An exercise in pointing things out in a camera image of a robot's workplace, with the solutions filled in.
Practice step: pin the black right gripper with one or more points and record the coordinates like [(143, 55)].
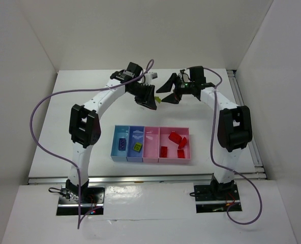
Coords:
[(177, 88)]

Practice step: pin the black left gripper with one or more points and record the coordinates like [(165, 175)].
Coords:
[(142, 94)]

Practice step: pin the red green white lego stack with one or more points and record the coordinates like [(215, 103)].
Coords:
[(156, 100)]

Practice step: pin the red rounded lego brick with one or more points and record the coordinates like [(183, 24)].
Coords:
[(175, 137)]

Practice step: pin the lime green lego brick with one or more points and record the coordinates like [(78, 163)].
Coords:
[(137, 147)]

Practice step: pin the red arched lego cap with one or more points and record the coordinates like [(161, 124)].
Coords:
[(183, 143)]

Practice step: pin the purple lego brick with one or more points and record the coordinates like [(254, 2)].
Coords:
[(122, 144)]

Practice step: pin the red rectangular lego brick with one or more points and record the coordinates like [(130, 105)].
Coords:
[(163, 152)]

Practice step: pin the red curved lego brick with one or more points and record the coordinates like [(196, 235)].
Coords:
[(180, 154)]

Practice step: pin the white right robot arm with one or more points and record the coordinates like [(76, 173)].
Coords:
[(231, 129)]

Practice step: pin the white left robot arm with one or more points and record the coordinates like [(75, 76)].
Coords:
[(84, 126)]

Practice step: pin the dark blue container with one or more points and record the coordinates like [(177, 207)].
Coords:
[(136, 134)]

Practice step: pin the light blue container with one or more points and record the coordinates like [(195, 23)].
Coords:
[(120, 131)]

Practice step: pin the narrow pink container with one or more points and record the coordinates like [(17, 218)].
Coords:
[(151, 147)]

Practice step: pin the wide pink container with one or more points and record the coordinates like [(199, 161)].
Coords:
[(172, 147)]

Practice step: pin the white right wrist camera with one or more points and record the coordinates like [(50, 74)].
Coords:
[(184, 76)]

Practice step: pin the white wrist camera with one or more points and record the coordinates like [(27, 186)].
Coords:
[(184, 76), (149, 77)]

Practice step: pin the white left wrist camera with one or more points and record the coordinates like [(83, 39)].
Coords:
[(149, 77)]

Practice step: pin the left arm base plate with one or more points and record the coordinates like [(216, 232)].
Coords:
[(92, 203)]

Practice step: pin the aluminium right rail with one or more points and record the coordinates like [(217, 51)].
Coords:
[(246, 124)]

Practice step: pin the aluminium rail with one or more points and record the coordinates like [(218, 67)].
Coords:
[(125, 179), (246, 124)]

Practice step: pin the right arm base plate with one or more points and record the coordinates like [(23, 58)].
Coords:
[(207, 202)]

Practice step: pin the aluminium front rail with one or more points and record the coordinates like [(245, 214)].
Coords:
[(125, 179)]

